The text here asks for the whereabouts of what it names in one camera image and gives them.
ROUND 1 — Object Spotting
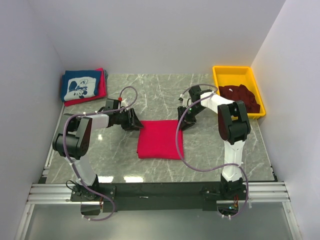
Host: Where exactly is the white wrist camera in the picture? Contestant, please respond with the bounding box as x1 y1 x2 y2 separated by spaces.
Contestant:
119 98 131 111
178 94 192 108

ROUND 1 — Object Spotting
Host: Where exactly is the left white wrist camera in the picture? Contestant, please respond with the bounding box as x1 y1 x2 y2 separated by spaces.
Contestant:
119 98 131 111

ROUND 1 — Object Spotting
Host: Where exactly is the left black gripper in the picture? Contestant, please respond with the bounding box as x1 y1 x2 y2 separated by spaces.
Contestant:
114 108 144 131

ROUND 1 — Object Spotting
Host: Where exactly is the folded blue printed t-shirt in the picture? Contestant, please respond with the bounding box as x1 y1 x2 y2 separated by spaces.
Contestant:
60 70 101 102

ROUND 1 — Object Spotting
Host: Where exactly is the aluminium rail frame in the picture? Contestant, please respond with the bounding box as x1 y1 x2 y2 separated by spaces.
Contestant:
15 147 302 240

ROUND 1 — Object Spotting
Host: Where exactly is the black base bar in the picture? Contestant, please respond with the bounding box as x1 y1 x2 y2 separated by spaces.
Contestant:
69 181 251 213

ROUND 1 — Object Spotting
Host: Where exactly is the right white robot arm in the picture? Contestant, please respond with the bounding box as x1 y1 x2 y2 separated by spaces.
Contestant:
175 83 251 200

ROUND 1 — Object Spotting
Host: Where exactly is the bright red t-shirt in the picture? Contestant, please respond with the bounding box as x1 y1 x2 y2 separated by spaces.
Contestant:
136 120 184 160

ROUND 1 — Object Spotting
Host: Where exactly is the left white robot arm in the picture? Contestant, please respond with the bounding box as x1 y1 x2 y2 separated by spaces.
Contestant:
52 97 144 201

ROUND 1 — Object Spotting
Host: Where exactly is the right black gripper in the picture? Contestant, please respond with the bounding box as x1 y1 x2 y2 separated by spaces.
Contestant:
176 104 206 131

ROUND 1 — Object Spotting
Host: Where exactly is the dark maroon t-shirt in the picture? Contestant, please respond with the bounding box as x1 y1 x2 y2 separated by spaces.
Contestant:
218 84 261 113

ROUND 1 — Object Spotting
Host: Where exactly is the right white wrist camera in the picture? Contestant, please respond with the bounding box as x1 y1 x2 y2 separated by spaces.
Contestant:
178 94 192 108

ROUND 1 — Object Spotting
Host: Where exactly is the folded red t-shirt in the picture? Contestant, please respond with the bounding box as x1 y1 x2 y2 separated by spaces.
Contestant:
63 68 109 107

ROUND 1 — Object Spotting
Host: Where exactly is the yellow plastic bin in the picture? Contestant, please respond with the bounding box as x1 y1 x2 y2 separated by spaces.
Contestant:
212 66 266 119

